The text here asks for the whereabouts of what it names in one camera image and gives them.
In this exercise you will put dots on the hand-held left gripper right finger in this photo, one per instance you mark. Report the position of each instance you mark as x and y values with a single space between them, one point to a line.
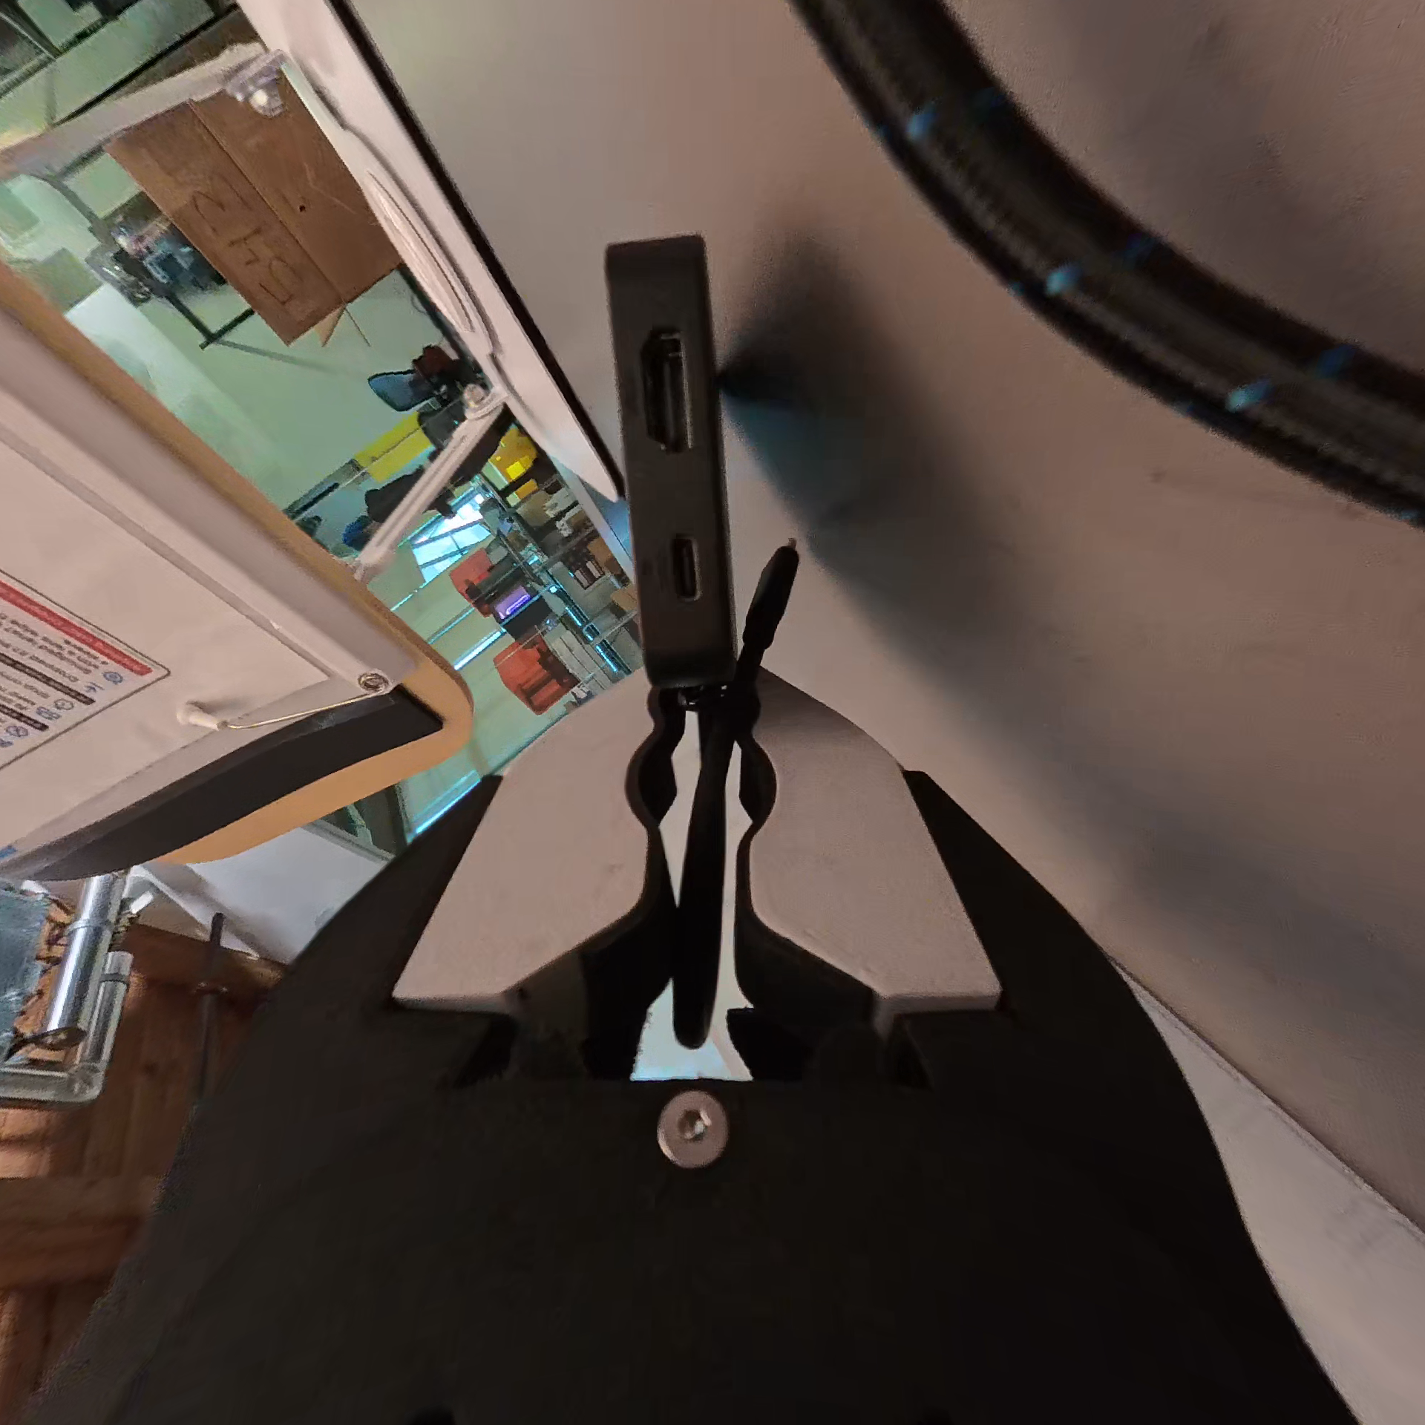
868 880

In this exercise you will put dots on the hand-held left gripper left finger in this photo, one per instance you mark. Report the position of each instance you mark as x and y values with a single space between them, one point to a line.
535 880

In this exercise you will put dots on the black HDMI adapter hub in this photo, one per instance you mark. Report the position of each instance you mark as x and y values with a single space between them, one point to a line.
669 513

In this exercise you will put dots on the red storage crate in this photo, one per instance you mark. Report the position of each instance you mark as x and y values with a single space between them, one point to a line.
535 673

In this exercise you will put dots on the wooden document stand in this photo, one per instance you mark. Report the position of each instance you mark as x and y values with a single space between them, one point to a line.
277 524

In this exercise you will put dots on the chrome metal hinge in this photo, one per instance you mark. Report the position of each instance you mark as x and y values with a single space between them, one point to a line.
83 968

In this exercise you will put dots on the printed instruction sheet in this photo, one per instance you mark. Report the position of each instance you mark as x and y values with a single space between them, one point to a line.
136 603

